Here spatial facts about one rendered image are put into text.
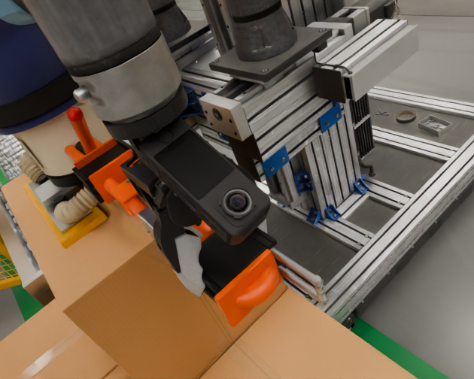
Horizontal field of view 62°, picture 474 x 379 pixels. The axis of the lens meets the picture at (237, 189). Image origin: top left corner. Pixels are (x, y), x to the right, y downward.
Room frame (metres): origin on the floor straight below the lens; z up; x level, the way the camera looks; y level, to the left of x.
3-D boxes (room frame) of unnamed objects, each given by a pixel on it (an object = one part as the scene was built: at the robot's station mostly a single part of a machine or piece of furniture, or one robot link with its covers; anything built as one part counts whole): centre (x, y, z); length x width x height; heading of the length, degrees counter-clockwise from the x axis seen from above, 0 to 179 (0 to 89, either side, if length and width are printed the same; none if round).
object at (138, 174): (0.32, 0.05, 1.21); 0.09 x 0.08 x 0.12; 25
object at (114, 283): (0.82, 0.29, 0.75); 0.60 x 0.40 x 0.40; 25
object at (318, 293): (0.37, 0.02, 1.07); 0.31 x 0.03 x 0.05; 25
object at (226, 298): (0.29, 0.04, 1.07); 0.08 x 0.07 x 0.05; 25
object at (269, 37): (0.94, -0.21, 1.09); 0.15 x 0.15 x 0.10
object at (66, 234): (0.80, 0.38, 0.97); 0.34 x 0.10 x 0.05; 25
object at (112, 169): (0.61, 0.19, 1.07); 0.10 x 0.08 x 0.06; 115
